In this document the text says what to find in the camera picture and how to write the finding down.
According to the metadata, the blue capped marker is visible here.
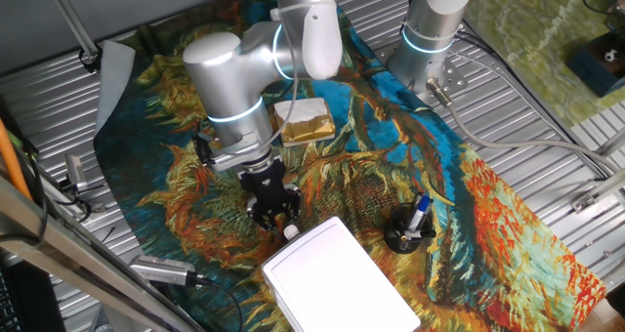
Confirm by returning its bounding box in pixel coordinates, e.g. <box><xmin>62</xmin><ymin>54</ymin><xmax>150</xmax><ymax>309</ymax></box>
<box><xmin>407</xmin><ymin>193</ymin><xmax>435</xmax><ymax>233</ymax></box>

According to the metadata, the sunflower painting cloth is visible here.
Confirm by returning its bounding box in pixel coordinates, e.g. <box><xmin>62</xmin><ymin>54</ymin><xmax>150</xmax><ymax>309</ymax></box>
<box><xmin>93</xmin><ymin>0</ymin><xmax>606</xmax><ymax>332</ymax></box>

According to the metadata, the black pen holder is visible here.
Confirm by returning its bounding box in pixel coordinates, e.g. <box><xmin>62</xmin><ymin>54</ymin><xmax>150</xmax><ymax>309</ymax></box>
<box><xmin>383</xmin><ymin>202</ymin><xmax>438</xmax><ymax>255</ymax></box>

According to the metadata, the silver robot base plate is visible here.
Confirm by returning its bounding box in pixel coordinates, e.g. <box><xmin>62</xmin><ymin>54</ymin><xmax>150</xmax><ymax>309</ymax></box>
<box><xmin>375</xmin><ymin>48</ymin><xmax>470</xmax><ymax>106</ymax></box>

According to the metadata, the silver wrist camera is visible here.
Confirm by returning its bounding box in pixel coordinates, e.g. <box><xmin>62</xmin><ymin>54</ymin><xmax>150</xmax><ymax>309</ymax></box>
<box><xmin>192</xmin><ymin>129</ymin><xmax>274</xmax><ymax>172</ymax></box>

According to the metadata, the orange cable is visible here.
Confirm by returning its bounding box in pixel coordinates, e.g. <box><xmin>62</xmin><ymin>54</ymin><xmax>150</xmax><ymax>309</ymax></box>
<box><xmin>0</xmin><ymin>119</ymin><xmax>33</xmax><ymax>201</ymax></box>

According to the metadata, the grey tripod pole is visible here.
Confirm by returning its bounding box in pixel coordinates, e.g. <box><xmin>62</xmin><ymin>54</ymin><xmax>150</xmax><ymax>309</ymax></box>
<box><xmin>41</xmin><ymin>0</ymin><xmax>104</xmax><ymax>73</ymax></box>

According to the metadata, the black monitor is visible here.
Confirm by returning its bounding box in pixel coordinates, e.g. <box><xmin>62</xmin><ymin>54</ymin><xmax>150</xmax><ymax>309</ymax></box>
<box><xmin>0</xmin><ymin>261</ymin><xmax>64</xmax><ymax>332</ymax></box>

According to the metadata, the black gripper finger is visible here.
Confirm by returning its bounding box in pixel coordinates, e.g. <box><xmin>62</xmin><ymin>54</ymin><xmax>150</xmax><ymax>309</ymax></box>
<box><xmin>280</xmin><ymin>194</ymin><xmax>302</xmax><ymax>226</ymax></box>
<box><xmin>247</xmin><ymin>204</ymin><xmax>274</xmax><ymax>231</ymax></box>

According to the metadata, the finned silver camera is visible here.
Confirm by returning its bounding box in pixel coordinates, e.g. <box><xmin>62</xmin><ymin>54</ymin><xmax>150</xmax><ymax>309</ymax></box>
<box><xmin>129</xmin><ymin>254</ymin><xmax>211</xmax><ymax>288</ymax></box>

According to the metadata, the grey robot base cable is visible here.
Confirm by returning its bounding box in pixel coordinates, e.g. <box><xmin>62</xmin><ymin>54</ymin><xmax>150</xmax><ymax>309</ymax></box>
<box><xmin>425</xmin><ymin>76</ymin><xmax>621</xmax><ymax>175</ymax></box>

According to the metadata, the dark blue box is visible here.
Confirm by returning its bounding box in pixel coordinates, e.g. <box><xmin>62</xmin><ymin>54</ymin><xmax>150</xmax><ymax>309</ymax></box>
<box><xmin>565</xmin><ymin>28</ymin><xmax>625</xmax><ymax>98</ymax></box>

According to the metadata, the black camera cable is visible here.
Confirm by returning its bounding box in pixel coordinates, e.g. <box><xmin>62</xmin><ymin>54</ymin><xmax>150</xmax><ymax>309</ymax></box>
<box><xmin>194</xmin><ymin>275</ymin><xmax>244</xmax><ymax>332</ymax></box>

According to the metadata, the white plastic lidded box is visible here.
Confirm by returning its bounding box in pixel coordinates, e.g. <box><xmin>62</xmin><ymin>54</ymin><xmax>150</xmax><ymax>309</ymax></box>
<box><xmin>261</xmin><ymin>216</ymin><xmax>422</xmax><ymax>332</ymax></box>

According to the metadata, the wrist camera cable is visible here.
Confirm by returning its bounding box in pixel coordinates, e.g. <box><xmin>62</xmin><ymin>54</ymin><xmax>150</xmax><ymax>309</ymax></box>
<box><xmin>271</xmin><ymin>7</ymin><xmax>300</xmax><ymax>143</ymax></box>

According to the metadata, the aluminium frame bar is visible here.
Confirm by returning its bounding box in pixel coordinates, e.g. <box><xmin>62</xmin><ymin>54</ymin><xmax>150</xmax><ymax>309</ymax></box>
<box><xmin>0</xmin><ymin>175</ymin><xmax>206</xmax><ymax>332</ymax></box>

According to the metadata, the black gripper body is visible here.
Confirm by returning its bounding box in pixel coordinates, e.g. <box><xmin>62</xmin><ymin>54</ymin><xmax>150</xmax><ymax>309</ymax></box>
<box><xmin>238</xmin><ymin>159</ymin><xmax>300</xmax><ymax>216</ymax></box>

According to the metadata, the aluminium corner bracket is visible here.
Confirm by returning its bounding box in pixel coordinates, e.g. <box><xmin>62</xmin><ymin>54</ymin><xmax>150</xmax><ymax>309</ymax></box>
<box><xmin>570</xmin><ymin>168</ymin><xmax>625</xmax><ymax>214</ymax></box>

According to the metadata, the gold and white tissue pack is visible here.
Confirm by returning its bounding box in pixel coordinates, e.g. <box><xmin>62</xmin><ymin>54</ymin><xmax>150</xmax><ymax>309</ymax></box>
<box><xmin>272</xmin><ymin>96</ymin><xmax>337</xmax><ymax>147</ymax></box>

